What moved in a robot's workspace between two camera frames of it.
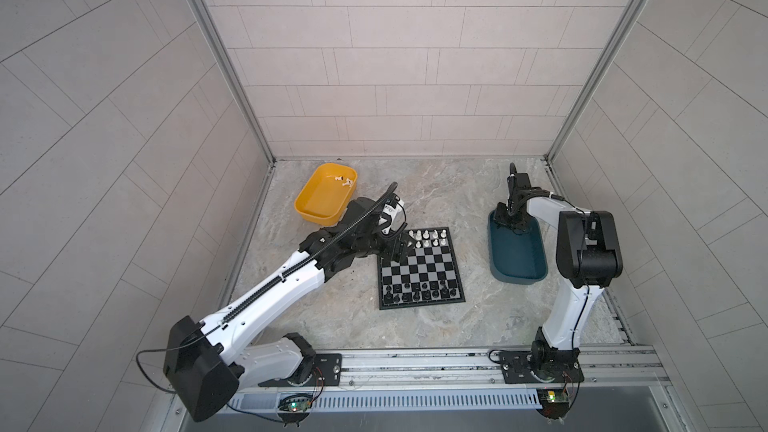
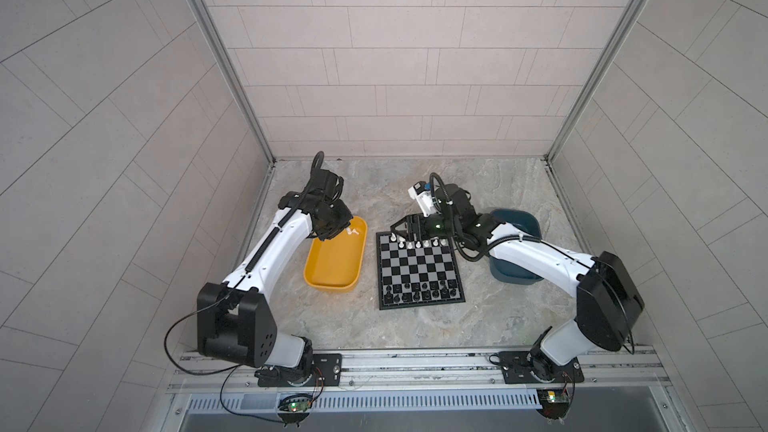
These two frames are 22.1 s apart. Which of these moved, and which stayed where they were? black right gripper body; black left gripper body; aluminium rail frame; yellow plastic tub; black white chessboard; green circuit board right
Moved: yellow plastic tub; black left gripper body; black right gripper body
Stayed: green circuit board right; aluminium rail frame; black white chessboard
